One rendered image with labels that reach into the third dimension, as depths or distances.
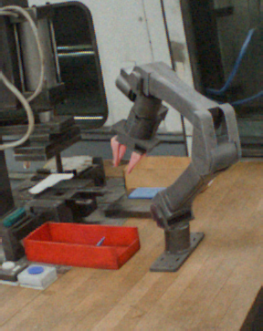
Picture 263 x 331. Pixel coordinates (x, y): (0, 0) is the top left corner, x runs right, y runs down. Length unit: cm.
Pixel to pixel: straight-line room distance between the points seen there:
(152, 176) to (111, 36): 61
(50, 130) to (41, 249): 32
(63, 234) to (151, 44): 84
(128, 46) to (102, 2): 20
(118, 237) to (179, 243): 18
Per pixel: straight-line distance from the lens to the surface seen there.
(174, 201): 146
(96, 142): 247
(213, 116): 130
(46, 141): 174
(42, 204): 177
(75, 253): 156
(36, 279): 148
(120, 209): 183
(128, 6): 230
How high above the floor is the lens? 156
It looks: 17 degrees down
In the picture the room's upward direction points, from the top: 9 degrees counter-clockwise
